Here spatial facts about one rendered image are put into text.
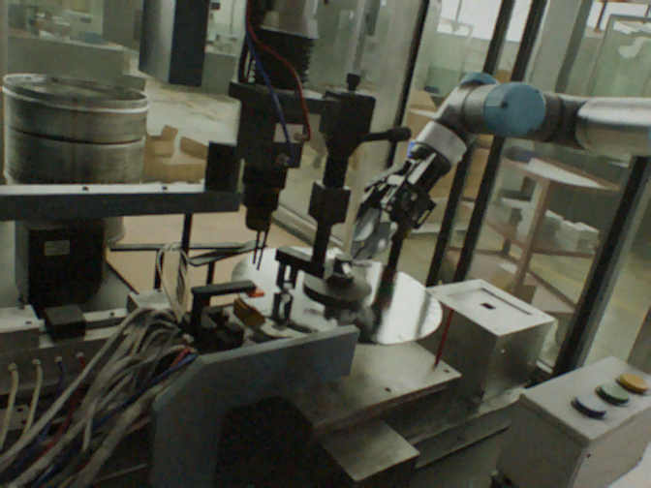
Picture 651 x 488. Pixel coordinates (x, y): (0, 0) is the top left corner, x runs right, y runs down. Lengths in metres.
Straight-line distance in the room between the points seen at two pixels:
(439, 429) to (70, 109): 0.93
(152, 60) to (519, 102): 0.50
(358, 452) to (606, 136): 0.54
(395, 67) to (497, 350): 0.73
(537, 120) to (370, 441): 0.50
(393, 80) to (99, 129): 0.68
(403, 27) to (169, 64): 0.77
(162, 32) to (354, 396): 0.56
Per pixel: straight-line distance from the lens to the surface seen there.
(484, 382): 1.06
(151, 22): 0.85
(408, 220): 0.90
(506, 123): 0.84
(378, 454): 0.79
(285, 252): 0.82
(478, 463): 0.97
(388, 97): 1.44
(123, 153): 1.35
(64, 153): 1.31
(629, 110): 0.85
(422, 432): 0.96
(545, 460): 0.89
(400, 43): 1.44
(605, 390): 0.95
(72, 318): 0.88
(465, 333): 1.05
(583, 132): 0.90
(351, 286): 0.88
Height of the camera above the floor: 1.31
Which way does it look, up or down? 19 degrees down
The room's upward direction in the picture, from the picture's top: 11 degrees clockwise
